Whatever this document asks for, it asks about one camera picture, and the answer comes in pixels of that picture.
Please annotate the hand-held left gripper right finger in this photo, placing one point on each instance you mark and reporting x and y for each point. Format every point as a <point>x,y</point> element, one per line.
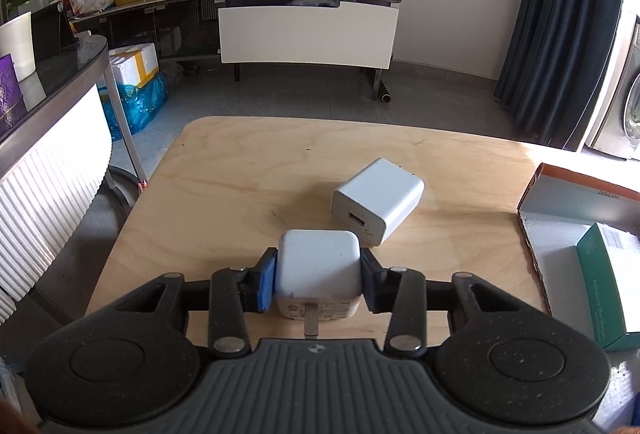
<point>372,286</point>

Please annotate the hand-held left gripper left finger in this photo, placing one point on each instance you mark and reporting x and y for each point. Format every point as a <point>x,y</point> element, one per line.
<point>266,284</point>

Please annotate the white cube charger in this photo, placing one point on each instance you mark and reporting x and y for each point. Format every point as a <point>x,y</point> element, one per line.
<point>317,269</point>

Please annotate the orange cardboard box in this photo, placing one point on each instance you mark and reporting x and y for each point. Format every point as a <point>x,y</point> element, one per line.
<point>555,199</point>

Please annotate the teal bandage box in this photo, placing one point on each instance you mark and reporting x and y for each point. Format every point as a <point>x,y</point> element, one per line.
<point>607,284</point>

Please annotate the white flat charger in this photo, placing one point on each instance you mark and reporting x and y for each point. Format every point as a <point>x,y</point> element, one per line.
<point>380,199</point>

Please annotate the black roll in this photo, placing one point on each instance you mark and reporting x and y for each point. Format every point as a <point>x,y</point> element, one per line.
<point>385,93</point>

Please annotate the blue plastic bag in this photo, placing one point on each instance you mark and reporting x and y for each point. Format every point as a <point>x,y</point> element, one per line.
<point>135,107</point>

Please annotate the round ribbed side table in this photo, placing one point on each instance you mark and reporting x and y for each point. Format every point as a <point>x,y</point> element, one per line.
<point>50,164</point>

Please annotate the white television cabinet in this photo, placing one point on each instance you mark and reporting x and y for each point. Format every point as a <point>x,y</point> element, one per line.
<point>305,34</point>

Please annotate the white foam box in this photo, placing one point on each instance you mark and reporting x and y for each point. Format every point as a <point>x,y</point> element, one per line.
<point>134,64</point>

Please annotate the silver washing machine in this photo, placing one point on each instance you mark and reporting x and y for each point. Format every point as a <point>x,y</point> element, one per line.
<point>617,104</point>

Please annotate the purple storage basket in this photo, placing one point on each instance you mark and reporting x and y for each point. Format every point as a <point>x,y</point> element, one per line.
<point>10,99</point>

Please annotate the dark blue curtain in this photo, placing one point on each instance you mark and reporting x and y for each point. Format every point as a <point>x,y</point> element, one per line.
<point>560,24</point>

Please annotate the plant in white pot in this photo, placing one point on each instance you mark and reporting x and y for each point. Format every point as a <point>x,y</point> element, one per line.
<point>17,44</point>

